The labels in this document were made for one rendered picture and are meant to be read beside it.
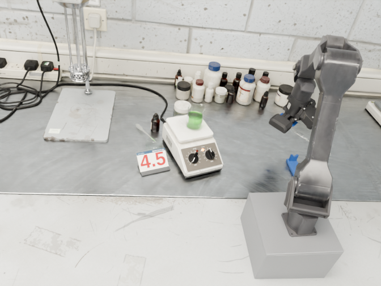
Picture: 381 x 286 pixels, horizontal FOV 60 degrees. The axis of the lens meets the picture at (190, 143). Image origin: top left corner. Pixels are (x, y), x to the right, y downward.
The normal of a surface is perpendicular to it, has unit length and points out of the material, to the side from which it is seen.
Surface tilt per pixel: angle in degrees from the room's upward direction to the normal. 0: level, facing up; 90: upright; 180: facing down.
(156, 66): 90
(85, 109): 0
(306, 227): 89
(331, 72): 71
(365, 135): 0
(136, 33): 90
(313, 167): 51
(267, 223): 4
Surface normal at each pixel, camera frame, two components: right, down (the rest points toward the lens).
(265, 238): 0.06, -0.77
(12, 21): 0.08, 0.65
